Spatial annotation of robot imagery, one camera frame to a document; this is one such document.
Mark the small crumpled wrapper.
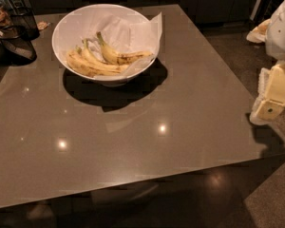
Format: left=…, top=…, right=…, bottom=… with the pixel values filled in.
left=37, top=21, right=49, bottom=30

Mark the black mesh basket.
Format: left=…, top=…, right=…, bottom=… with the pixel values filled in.
left=0, top=26, right=37, bottom=65

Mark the black wire container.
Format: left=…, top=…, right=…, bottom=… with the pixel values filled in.
left=9, top=7, right=40, bottom=40

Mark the white paper liner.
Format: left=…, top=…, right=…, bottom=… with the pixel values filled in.
left=87, top=5, right=162, bottom=82

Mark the yellow banana middle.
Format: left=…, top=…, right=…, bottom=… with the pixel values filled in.
left=82, top=39, right=128, bottom=75

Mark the white ceramic bowl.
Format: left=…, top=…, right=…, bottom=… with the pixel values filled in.
left=51, top=3, right=161, bottom=87

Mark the yellow banana front left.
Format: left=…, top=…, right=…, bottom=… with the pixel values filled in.
left=66, top=49, right=121, bottom=77

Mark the spotted yellow banana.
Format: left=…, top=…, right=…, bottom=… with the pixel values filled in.
left=96, top=31, right=153, bottom=65

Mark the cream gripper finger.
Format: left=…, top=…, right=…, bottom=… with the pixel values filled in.
left=246, top=19, right=271, bottom=43
left=254, top=62, right=285, bottom=122

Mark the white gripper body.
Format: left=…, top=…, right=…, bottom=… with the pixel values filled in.
left=265, top=0, right=285, bottom=61

